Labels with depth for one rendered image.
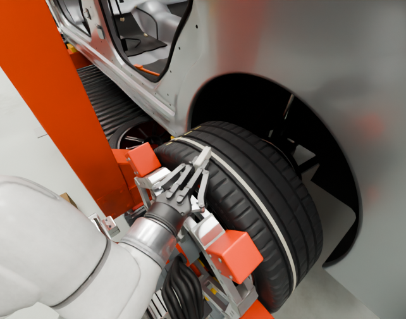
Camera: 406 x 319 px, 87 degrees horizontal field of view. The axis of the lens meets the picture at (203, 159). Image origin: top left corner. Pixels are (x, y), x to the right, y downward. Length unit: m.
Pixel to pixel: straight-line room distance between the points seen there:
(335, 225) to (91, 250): 1.88
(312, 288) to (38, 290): 1.62
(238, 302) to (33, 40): 0.82
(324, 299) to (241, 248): 1.35
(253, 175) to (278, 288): 0.28
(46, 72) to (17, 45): 0.08
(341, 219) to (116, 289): 1.91
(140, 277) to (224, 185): 0.27
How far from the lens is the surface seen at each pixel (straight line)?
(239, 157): 0.57
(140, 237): 0.39
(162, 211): 0.41
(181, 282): 0.56
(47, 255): 0.31
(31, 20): 0.74
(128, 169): 1.09
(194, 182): 0.48
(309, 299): 1.75
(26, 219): 0.31
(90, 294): 0.35
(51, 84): 0.78
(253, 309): 0.73
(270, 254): 0.57
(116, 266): 0.35
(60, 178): 2.40
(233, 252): 0.47
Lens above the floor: 1.59
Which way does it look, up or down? 48 degrees down
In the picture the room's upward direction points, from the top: straight up
